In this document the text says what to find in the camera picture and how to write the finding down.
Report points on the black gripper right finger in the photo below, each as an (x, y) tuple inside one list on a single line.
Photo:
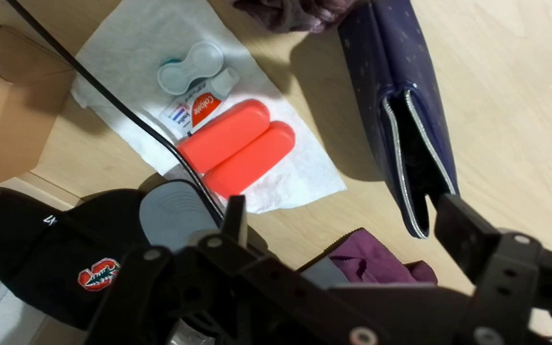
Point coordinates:
[(512, 288)]

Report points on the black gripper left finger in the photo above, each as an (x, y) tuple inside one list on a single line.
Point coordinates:
[(161, 274)]

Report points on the black cap with red logo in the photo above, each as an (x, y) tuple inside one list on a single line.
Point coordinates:
[(33, 255)]

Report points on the purple cloth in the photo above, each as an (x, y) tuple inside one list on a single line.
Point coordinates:
[(372, 259)]

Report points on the orange plastic case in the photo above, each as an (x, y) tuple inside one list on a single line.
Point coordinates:
[(238, 150)]

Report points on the small white red sachet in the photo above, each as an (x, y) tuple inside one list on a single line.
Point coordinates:
[(190, 115)]

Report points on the grey monitor stand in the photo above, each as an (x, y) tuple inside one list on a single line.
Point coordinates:
[(324, 272)]

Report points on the pale teal lens case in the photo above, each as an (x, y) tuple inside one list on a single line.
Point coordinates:
[(186, 69)]

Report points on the brown cardboard box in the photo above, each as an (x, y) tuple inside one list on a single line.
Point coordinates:
[(8, 127)]

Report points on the navy dotted zipper pouch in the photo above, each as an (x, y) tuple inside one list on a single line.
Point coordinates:
[(383, 77)]

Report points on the maroon hair scrunchie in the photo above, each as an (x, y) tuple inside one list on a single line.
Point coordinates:
[(288, 16)]

